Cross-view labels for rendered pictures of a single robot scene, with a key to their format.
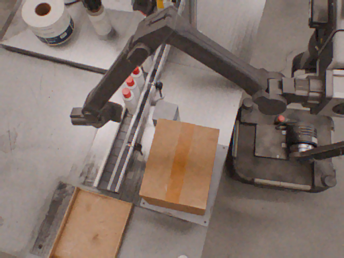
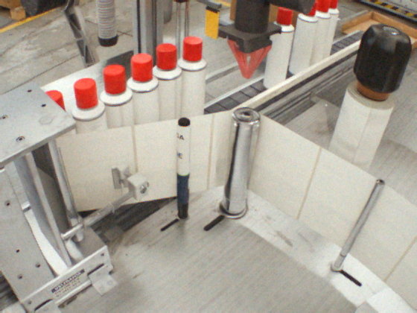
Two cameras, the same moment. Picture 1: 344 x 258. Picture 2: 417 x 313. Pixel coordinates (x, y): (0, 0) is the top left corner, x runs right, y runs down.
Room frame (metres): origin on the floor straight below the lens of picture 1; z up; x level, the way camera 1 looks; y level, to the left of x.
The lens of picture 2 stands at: (1.65, 0.15, 1.36)
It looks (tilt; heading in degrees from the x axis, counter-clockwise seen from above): 42 degrees down; 196
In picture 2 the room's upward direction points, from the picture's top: 4 degrees clockwise
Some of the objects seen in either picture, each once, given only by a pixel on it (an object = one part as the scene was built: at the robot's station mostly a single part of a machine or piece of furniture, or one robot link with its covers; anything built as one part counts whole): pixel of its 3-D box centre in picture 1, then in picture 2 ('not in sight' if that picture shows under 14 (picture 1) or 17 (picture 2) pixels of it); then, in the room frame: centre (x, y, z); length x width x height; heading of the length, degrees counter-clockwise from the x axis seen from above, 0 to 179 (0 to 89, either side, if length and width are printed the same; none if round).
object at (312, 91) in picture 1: (308, 91); not in sight; (0.34, -0.38, 1.45); 0.09 x 0.08 x 0.12; 162
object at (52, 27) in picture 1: (49, 19); not in sight; (1.16, 0.51, 0.95); 0.20 x 0.20 x 0.14
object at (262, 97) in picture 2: (136, 76); (303, 75); (0.79, 0.13, 0.91); 1.07 x 0.01 x 0.02; 154
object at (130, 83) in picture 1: (133, 90); (317, 33); (0.68, 0.14, 0.98); 0.05 x 0.05 x 0.20
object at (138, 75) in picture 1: (138, 78); (304, 38); (0.73, 0.11, 0.98); 0.05 x 0.05 x 0.20
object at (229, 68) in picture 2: (149, 75); (282, 46); (0.75, 0.06, 0.96); 1.07 x 0.01 x 0.01; 154
